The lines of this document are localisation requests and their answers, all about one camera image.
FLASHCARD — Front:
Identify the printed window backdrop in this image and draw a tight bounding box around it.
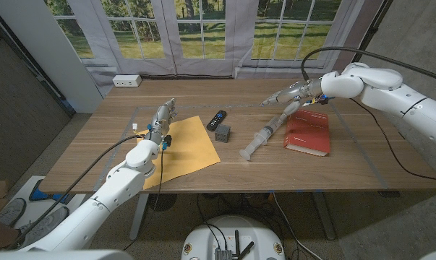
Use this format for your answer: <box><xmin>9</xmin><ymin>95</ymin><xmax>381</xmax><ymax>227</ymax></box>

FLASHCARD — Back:
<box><xmin>43</xmin><ymin>0</ymin><xmax>387</xmax><ymax>98</ymax></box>

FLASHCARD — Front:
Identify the clear plastic syringe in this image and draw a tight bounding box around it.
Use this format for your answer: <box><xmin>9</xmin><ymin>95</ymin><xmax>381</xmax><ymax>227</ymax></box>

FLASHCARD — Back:
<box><xmin>239</xmin><ymin>112</ymin><xmax>286</xmax><ymax>162</ymax></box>

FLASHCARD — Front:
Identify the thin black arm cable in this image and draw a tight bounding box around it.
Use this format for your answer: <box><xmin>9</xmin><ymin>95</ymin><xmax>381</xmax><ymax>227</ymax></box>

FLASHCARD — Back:
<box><xmin>123</xmin><ymin>144</ymin><xmax>165</xmax><ymax>251</ymax></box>
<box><xmin>349</xmin><ymin>97</ymin><xmax>436</xmax><ymax>182</ymax></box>

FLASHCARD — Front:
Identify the yellow manila envelope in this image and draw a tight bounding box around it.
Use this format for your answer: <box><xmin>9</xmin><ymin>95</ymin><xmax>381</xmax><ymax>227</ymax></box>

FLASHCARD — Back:
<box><xmin>136</xmin><ymin>116</ymin><xmax>221</xmax><ymax>189</ymax></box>

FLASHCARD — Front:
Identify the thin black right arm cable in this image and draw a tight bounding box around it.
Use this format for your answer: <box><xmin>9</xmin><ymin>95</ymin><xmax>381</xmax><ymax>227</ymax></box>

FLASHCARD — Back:
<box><xmin>349</xmin><ymin>97</ymin><xmax>436</xmax><ymax>182</ymax></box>

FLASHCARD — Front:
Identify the white floor cable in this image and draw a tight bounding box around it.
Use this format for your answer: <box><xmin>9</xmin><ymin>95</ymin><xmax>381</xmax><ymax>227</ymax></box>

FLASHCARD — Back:
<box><xmin>271</xmin><ymin>193</ymin><xmax>323</xmax><ymax>260</ymax></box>

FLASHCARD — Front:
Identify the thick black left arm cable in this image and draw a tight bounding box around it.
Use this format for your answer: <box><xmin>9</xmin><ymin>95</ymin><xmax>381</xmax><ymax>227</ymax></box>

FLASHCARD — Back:
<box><xmin>7</xmin><ymin>134</ymin><xmax>146</xmax><ymax>250</ymax></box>

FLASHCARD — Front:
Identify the red hardcover book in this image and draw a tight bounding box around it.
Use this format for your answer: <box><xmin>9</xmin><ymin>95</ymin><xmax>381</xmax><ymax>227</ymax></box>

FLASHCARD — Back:
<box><xmin>283</xmin><ymin>109</ymin><xmax>331</xmax><ymax>157</ymax></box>

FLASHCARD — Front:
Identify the black backdrop stand pole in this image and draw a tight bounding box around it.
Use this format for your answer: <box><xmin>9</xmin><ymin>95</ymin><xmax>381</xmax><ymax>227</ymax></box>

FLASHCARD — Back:
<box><xmin>353</xmin><ymin>0</ymin><xmax>394</xmax><ymax>64</ymax></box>

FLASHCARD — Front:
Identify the white floor mat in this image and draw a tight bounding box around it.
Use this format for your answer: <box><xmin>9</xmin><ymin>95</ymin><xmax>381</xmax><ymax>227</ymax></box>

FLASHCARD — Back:
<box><xmin>6</xmin><ymin>175</ymin><xmax>87</xmax><ymax>250</ymax></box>

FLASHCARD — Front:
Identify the black round floor disc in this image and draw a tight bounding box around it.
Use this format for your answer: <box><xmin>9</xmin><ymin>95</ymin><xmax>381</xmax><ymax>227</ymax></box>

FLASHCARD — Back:
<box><xmin>148</xmin><ymin>194</ymin><xmax>178</xmax><ymax>212</ymax></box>

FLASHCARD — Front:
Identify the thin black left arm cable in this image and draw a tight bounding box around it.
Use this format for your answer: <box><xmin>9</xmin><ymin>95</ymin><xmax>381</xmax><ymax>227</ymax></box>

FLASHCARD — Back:
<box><xmin>123</xmin><ymin>144</ymin><xmax>165</xmax><ymax>251</ymax></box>

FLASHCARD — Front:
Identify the white column panel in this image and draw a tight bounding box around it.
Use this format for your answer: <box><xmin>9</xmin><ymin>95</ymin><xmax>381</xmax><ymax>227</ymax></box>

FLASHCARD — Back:
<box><xmin>0</xmin><ymin>0</ymin><xmax>105</xmax><ymax>113</ymax></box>

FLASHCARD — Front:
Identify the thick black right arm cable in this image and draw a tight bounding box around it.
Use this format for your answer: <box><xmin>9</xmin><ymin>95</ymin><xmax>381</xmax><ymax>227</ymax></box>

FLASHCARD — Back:
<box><xmin>300</xmin><ymin>45</ymin><xmax>436</xmax><ymax>84</ymax></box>

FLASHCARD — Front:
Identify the white table leg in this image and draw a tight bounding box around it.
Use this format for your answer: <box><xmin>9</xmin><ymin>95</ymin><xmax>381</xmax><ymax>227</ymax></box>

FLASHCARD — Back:
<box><xmin>129</xmin><ymin>194</ymin><xmax>150</xmax><ymax>241</ymax></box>
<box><xmin>311</xmin><ymin>192</ymin><xmax>336</xmax><ymax>241</ymax></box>

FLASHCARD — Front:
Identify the blue floor object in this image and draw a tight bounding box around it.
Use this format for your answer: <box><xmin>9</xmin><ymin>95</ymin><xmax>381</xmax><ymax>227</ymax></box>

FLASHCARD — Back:
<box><xmin>28</xmin><ymin>179</ymin><xmax>69</xmax><ymax>204</ymax></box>

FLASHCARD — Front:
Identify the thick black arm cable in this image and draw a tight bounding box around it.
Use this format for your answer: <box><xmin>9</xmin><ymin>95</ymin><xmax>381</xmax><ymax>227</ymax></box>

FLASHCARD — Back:
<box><xmin>7</xmin><ymin>134</ymin><xmax>146</xmax><ymax>250</ymax></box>
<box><xmin>300</xmin><ymin>45</ymin><xmax>436</xmax><ymax>84</ymax></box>

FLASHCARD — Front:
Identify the grey lattice block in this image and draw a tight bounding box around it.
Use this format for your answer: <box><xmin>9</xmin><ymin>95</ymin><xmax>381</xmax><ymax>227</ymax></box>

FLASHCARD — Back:
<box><xmin>214</xmin><ymin>123</ymin><xmax>231</xmax><ymax>143</ymax></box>

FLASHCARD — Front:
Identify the black TV remote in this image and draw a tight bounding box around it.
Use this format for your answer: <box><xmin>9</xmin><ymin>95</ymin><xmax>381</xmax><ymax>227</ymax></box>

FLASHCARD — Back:
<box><xmin>206</xmin><ymin>110</ymin><xmax>228</xmax><ymax>132</ymax></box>

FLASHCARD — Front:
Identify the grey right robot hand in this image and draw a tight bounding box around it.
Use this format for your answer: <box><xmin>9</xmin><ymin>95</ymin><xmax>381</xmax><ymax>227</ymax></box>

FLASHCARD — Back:
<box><xmin>260</xmin><ymin>79</ymin><xmax>323</xmax><ymax>118</ymax></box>

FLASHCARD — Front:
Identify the white power strip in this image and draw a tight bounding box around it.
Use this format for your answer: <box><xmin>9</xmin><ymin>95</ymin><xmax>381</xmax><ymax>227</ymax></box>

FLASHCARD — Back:
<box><xmin>112</xmin><ymin>74</ymin><xmax>142</xmax><ymax>88</ymax></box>

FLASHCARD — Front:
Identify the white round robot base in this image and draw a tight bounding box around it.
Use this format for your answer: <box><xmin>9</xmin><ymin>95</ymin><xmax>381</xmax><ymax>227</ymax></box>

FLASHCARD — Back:
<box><xmin>181</xmin><ymin>215</ymin><xmax>286</xmax><ymax>260</ymax></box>

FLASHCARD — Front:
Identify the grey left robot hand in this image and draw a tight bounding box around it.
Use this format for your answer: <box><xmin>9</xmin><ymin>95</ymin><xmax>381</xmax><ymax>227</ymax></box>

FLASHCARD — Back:
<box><xmin>145</xmin><ymin>97</ymin><xmax>178</xmax><ymax>145</ymax></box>

